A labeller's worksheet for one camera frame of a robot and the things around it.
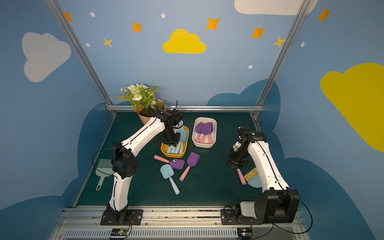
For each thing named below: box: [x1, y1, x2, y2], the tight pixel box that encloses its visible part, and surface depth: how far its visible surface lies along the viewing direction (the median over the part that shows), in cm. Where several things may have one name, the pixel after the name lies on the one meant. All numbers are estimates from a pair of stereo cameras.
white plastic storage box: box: [191, 117, 218, 149], surface depth 110 cm
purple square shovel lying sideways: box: [153, 155, 185, 170], surface depth 95 cm
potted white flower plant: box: [115, 83, 166, 125], surface depth 92 cm
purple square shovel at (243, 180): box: [236, 168, 247, 185], surface depth 89 cm
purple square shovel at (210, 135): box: [208, 122, 214, 144], surface depth 110 cm
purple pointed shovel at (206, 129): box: [200, 122, 212, 143], surface depth 112 cm
